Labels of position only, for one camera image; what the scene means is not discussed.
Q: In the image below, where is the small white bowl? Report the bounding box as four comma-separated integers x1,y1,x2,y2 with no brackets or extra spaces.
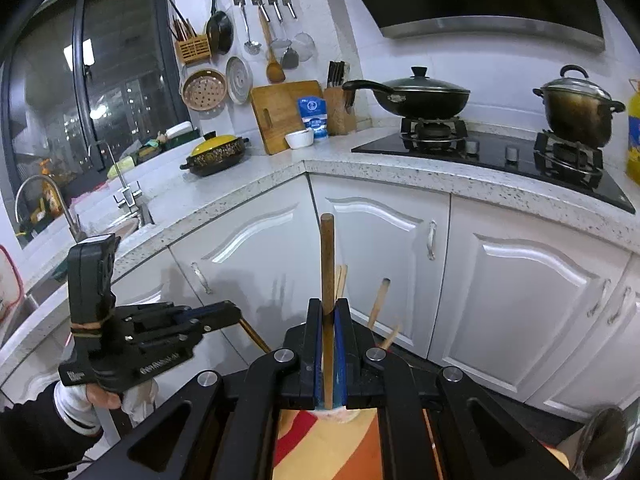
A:
284,128,316,150

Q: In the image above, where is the curved steel faucet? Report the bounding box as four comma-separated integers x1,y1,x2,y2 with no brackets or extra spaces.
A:
14,174,89,244

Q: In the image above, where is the printed blanket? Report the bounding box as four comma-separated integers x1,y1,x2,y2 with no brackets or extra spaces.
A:
272,407,572,480

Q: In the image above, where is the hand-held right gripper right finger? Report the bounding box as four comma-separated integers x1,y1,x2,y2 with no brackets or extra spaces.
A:
334,298,581,480

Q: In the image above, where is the blue and white bag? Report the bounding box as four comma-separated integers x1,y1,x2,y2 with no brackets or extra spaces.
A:
297,95,331,141

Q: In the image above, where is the white perforated plate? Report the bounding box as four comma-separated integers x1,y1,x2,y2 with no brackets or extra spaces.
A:
224,54,254,106

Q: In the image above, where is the black burner grate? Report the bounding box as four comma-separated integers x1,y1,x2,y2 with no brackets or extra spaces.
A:
533,129,605,189
399,115,470,154

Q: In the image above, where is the hanging metal ladle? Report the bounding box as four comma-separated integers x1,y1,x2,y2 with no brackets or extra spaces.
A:
239,2,262,56

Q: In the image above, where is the wooden wall chopstick rack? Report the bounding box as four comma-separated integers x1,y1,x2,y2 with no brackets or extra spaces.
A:
167,0,210,67

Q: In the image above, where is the white cloth red trim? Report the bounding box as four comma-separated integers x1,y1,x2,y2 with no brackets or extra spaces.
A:
0,244,24,327

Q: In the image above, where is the person's left hand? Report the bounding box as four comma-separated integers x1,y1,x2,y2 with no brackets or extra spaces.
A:
55,377,159,437

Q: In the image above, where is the dark wooden chopstick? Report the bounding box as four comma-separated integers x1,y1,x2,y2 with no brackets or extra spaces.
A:
320,213,337,411

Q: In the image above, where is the steel stock pot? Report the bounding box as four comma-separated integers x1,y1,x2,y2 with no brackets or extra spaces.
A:
532,63,627,149

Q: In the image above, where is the range hood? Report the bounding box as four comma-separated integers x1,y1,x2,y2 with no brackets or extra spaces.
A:
332,0,609,54

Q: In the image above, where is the green tray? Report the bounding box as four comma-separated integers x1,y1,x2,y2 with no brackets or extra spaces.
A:
134,122,202,162

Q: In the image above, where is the slim steel faucet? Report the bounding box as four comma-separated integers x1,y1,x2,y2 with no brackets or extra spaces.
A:
97,140,152,227

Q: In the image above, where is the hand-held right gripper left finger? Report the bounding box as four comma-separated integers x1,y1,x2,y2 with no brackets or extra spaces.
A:
75,298,324,480

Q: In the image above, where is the golden brown chopstick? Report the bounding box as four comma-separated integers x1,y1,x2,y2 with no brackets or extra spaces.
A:
238,317,272,354

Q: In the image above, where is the wooden cutting board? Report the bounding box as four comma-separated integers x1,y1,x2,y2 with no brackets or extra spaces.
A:
249,79,325,156

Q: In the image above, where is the glass wok lid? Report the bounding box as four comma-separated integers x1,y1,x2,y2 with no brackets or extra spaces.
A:
379,66,471,99

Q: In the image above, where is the black wok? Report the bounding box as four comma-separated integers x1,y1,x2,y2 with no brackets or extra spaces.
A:
341,66,472,119

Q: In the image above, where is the yellow oil bottle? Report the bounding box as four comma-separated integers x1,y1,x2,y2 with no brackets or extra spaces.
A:
626,78,640,187

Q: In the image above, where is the black gas hob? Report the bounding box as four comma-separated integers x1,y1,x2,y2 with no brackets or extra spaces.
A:
351,127,637,215

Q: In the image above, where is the orange bottle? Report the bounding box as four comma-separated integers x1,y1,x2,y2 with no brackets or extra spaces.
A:
40,159,64,217

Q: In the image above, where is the bamboo steamer tray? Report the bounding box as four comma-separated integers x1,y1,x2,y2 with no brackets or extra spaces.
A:
179,68,229,113

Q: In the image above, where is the round brown wooden chopstick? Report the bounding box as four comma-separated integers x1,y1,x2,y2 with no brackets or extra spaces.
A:
367,278,392,331

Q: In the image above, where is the yellow lidded casserole pot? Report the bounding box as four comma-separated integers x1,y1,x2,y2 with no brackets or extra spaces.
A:
179,132,251,178

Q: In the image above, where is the small black frying pan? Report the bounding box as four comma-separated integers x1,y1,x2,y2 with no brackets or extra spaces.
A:
204,0,235,57

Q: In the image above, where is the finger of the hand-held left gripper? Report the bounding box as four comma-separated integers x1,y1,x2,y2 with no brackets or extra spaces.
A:
167,301,237,322
192,304,245,335

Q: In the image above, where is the wooden spatula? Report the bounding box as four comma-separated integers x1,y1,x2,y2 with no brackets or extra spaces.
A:
258,7,287,85

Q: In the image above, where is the dark window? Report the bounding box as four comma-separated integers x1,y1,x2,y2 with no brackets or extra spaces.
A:
0,0,195,247

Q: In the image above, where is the wooden knife block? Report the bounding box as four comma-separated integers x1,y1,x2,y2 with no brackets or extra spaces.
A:
323,87,358,136

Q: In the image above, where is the person's left forearm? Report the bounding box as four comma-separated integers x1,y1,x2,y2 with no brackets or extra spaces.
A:
0,385,104,477

